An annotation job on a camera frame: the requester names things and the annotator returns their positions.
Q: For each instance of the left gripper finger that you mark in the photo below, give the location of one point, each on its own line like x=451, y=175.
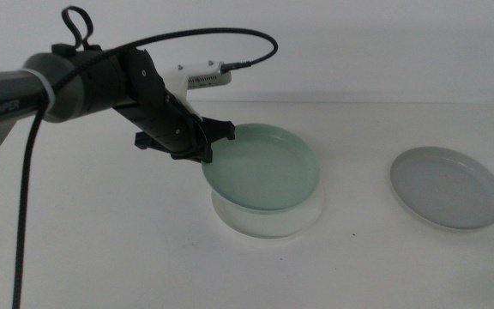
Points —
x=205, y=154
x=184, y=154

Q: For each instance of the mint green shallow bowl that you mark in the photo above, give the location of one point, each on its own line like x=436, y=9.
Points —
x=264, y=171

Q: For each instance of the white shallow bowl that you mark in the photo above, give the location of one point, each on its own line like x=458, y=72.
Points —
x=268, y=223

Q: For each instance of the grey shallow bowl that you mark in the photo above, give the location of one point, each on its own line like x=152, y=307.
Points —
x=446, y=189

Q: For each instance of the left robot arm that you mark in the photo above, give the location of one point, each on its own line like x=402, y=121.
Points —
x=7, y=94

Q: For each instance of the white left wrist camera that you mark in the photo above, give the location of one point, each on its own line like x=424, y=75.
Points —
x=204, y=77

